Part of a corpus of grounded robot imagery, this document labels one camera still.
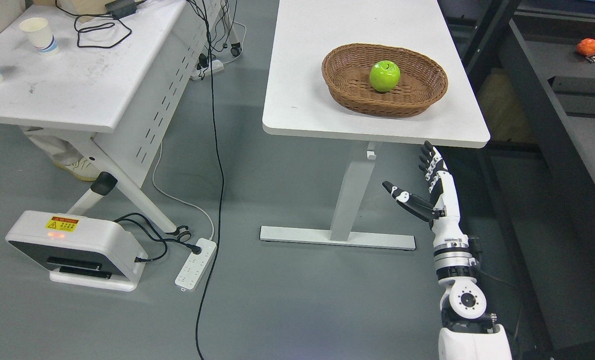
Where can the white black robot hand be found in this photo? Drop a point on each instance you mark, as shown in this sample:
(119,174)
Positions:
(441,211)

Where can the green apple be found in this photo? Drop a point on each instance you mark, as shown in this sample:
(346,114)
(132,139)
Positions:
(384,76)

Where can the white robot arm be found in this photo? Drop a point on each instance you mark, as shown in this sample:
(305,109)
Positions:
(468,331)

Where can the cardboard box under shelf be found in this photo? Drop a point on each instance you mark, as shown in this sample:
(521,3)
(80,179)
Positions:
(502,110)

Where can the black metal shelf left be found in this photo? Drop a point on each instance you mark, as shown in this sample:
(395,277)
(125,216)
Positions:
(543,193)

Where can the orange toy on shelf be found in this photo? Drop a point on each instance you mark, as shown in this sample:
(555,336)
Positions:
(586,48)

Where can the brown wicker basket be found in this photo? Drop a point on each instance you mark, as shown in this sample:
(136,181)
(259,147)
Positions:
(346,71)

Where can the white power strip on floor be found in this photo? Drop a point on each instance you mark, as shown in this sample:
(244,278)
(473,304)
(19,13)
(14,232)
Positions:
(195,266)

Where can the white power strip under table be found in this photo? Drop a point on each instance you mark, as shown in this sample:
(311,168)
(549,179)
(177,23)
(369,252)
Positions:
(200,71)

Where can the white folding table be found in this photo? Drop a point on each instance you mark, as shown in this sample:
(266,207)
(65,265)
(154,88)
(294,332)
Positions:
(113,105)

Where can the white box device with warning label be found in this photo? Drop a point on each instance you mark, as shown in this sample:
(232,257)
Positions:
(79,250)

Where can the white sneaker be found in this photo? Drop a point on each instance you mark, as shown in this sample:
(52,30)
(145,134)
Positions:
(82,169)

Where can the black power adapter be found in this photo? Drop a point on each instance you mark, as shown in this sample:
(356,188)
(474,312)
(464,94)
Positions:
(119,9)

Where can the paper cup with blue band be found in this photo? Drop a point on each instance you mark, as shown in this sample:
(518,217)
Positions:
(38,32)

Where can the white desk with pedestal leg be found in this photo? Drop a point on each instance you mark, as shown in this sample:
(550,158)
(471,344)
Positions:
(298,102)

